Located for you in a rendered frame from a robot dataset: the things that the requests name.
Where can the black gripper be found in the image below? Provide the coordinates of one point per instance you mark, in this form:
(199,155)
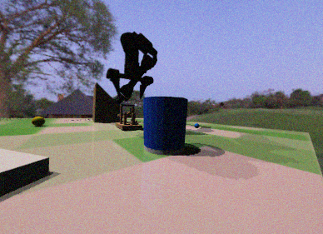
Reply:
(114,76)

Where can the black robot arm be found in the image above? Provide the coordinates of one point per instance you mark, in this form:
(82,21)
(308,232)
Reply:
(131,43)

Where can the dark blue cylinder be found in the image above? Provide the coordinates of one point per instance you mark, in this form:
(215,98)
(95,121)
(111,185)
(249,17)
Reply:
(164,122)

